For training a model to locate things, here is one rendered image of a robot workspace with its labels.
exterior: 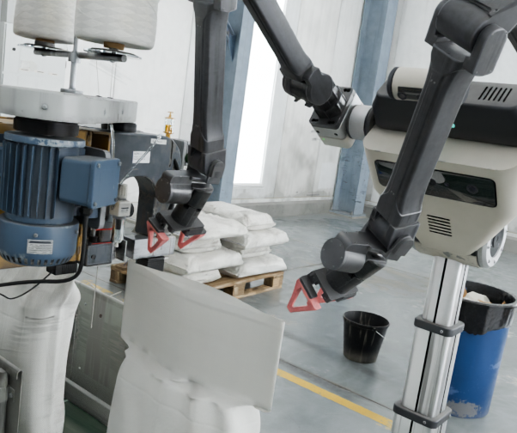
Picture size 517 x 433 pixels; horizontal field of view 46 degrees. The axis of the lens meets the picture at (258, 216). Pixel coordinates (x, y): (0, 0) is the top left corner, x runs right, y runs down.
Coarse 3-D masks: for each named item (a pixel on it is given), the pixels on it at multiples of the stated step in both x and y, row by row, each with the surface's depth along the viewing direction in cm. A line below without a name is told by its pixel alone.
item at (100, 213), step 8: (88, 152) 124; (96, 152) 122; (104, 152) 120; (104, 208) 122; (80, 216) 126; (88, 216) 121; (96, 216) 122; (104, 216) 123; (88, 224) 125; (96, 224) 123
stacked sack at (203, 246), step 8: (136, 232) 465; (176, 240) 430; (208, 240) 446; (216, 240) 452; (176, 248) 428; (184, 248) 428; (192, 248) 432; (200, 248) 437; (208, 248) 445; (216, 248) 452
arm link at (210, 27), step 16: (192, 0) 120; (208, 0) 119; (224, 0) 114; (208, 16) 117; (224, 16) 119; (208, 32) 119; (224, 32) 121; (208, 48) 120; (224, 48) 123; (208, 64) 122; (224, 64) 125; (208, 80) 124; (208, 96) 125; (208, 112) 127; (192, 128) 131; (208, 128) 128; (192, 144) 133; (208, 144) 130; (192, 160) 134; (208, 160) 131; (224, 160) 134
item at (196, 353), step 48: (144, 288) 148; (192, 288) 144; (144, 336) 148; (192, 336) 135; (240, 336) 129; (144, 384) 140; (192, 384) 136; (240, 384) 130; (144, 432) 139; (192, 432) 129; (240, 432) 130
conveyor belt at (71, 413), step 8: (64, 400) 207; (64, 408) 202; (72, 408) 202; (80, 408) 203; (64, 416) 197; (72, 416) 198; (80, 416) 198; (88, 416) 199; (64, 424) 192; (72, 424) 193; (80, 424) 193; (88, 424) 194; (96, 424) 195; (104, 424) 195; (64, 432) 188; (72, 432) 188; (80, 432) 189; (88, 432) 190; (96, 432) 190; (104, 432) 191
